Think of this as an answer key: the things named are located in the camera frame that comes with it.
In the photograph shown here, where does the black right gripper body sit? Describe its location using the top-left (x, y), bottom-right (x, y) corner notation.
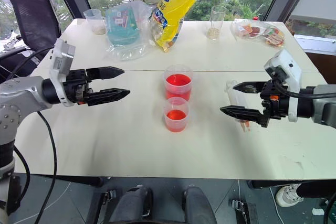
top-left (259, 77), bottom-right (290, 128)

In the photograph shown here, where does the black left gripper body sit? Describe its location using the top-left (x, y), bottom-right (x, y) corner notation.
top-left (62, 68), bottom-right (95, 105)

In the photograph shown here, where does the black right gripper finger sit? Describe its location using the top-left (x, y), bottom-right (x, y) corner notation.
top-left (232, 81), bottom-right (266, 94)
top-left (219, 105), bottom-right (265, 124)

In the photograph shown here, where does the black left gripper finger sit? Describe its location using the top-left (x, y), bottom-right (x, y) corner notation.
top-left (86, 66), bottom-right (125, 81)
top-left (83, 88), bottom-right (131, 107)

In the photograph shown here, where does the clear measuring cup with grains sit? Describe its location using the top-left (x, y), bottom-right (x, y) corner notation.
top-left (83, 9), bottom-right (107, 36)

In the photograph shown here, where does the small cup red liquid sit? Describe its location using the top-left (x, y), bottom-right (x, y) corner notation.
top-left (163, 97), bottom-right (191, 132)

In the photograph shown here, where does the large cup red liquid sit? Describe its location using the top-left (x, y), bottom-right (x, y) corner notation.
top-left (163, 64), bottom-right (194, 102)

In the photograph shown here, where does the plastic bag with teal box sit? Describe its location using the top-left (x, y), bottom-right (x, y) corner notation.
top-left (104, 0), bottom-right (153, 61)

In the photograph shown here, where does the clear bag of toy food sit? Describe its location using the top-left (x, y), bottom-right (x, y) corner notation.
top-left (230, 18), bottom-right (286, 48)

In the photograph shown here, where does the tall clear glass with grains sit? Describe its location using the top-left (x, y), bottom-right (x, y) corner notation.
top-left (205, 5), bottom-right (227, 41)

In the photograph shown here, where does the black mesh office chair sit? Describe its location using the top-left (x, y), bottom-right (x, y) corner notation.
top-left (0, 0), bottom-right (65, 78)

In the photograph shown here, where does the white sneaker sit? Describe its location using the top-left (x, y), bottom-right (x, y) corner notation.
top-left (275, 183), bottom-right (306, 208)

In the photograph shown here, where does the yellow snack bag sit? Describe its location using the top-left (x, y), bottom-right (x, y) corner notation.
top-left (149, 0), bottom-right (205, 53)

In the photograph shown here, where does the dark trouser leg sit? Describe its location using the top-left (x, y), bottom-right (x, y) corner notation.
top-left (296, 181), bottom-right (336, 199)

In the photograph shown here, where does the dark rounded padded shape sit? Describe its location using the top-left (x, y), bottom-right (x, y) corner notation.
top-left (182, 185), bottom-right (218, 224)
top-left (109, 185), bottom-right (154, 224)

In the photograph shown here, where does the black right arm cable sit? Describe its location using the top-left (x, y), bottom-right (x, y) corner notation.
top-left (272, 75), bottom-right (319, 101)

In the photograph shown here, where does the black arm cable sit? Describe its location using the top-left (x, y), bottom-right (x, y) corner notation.
top-left (5, 47), bottom-right (55, 80)
top-left (272, 75), bottom-right (319, 101)

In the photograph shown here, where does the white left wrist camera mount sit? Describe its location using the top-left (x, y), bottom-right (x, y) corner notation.
top-left (49, 38), bottom-right (77, 108)

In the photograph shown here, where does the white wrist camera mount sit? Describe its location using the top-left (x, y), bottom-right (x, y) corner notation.
top-left (263, 48), bottom-right (303, 123)
top-left (49, 38), bottom-right (77, 108)

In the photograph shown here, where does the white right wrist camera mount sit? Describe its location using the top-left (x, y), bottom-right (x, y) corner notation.
top-left (263, 48), bottom-right (303, 123)

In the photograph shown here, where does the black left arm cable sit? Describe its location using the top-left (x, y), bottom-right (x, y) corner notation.
top-left (5, 47), bottom-right (55, 80)

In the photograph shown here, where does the long black hanging cable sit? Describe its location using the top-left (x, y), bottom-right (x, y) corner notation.
top-left (35, 110), bottom-right (58, 224)

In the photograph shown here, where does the black table frame bar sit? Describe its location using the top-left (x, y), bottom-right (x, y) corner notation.
top-left (247, 179), bottom-right (301, 190)

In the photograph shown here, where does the thin black looping cable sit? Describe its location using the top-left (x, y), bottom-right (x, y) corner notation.
top-left (12, 146), bottom-right (32, 224)

